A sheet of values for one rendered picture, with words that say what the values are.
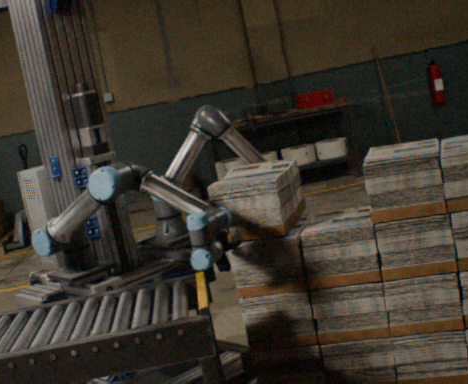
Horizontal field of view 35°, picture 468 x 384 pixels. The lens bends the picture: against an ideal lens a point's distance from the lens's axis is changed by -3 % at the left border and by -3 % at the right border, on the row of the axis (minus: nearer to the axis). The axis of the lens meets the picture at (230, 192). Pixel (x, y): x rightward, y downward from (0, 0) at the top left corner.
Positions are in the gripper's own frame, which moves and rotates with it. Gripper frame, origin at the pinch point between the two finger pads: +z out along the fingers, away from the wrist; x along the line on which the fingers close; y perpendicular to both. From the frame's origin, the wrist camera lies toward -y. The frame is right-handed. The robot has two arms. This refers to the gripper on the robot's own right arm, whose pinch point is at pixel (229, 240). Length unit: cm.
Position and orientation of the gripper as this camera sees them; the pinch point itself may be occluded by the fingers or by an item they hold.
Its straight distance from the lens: 292.7
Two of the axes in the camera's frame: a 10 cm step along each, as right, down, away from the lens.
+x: -9.4, 1.4, 3.0
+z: 2.7, -2.0, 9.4
